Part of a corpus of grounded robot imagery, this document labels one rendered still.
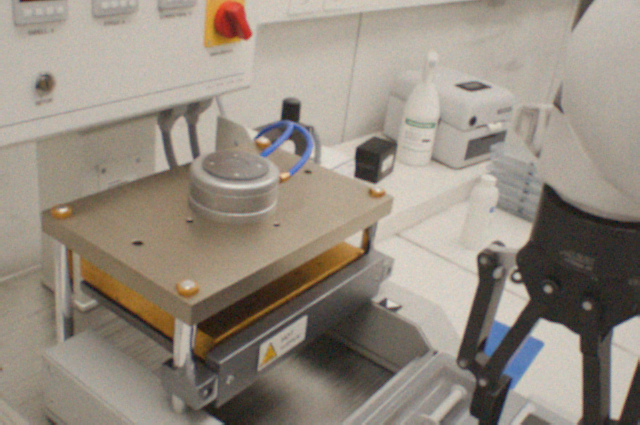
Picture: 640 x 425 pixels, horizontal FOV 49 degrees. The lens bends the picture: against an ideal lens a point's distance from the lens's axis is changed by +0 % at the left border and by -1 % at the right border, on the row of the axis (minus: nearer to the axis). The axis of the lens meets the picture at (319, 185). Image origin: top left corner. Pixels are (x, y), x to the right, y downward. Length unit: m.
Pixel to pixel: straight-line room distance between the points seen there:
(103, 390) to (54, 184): 0.25
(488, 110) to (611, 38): 1.36
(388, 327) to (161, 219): 0.26
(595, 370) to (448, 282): 0.80
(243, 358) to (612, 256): 0.28
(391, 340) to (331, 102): 0.96
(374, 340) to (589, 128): 0.49
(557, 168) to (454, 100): 1.17
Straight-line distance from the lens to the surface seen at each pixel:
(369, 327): 0.75
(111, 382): 0.62
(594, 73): 0.30
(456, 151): 1.61
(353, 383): 0.74
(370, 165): 1.47
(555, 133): 0.43
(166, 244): 0.58
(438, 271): 1.31
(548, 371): 1.15
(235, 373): 0.57
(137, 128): 0.76
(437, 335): 0.73
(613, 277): 0.45
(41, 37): 0.63
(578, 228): 0.44
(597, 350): 0.49
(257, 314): 0.59
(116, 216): 0.62
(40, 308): 0.82
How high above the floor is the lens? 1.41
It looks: 25 degrees down
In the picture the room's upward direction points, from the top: 8 degrees clockwise
